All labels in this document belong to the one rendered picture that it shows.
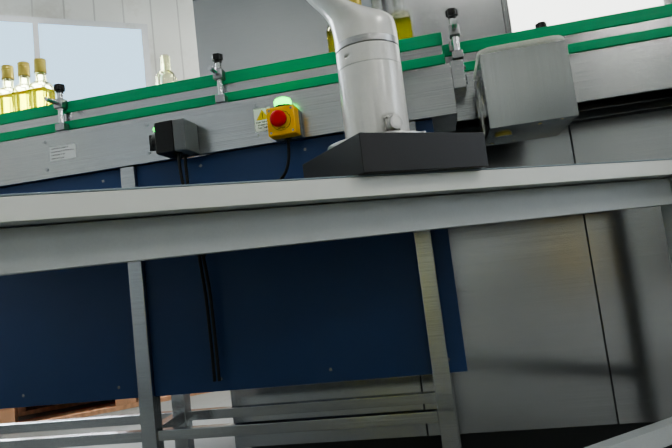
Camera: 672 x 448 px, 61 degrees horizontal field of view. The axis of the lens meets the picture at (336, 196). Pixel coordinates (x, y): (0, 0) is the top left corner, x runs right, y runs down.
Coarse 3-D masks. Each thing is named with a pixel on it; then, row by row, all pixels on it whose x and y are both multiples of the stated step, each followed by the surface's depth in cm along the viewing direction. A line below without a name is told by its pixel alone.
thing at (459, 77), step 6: (456, 60) 135; (462, 60) 134; (456, 66) 135; (462, 66) 134; (456, 72) 134; (462, 72) 134; (456, 78) 134; (462, 78) 134; (456, 84) 134; (462, 84) 134; (456, 90) 136; (462, 90) 137; (456, 96) 142; (462, 96) 142
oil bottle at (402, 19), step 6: (396, 12) 152; (402, 12) 151; (408, 12) 152; (396, 18) 151; (402, 18) 151; (408, 18) 151; (396, 24) 151; (402, 24) 151; (408, 24) 151; (402, 30) 151; (408, 30) 151; (402, 36) 151; (408, 36) 150
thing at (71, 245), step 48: (480, 192) 106; (528, 192) 111; (576, 192) 116; (624, 192) 122; (0, 240) 73; (48, 240) 75; (96, 240) 77; (144, 240) 80; (192, 240) 83; (240, 240) 86; (288, 240) 89
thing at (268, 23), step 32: (192, 0) 183; (224, 0) 181; (256, 0) 179; (288, 0) 177; (224, 32) 180; (256, 32) 178; (288, 32) 176; (320, 32) 174; (224, 64) 179; (256, 64) 177; (576, 128) 157; (608, 128) 156; (640, 128) 154; (512, 160) 160; (544, 160) 158; (576, 160) 157; (608, 160) 155
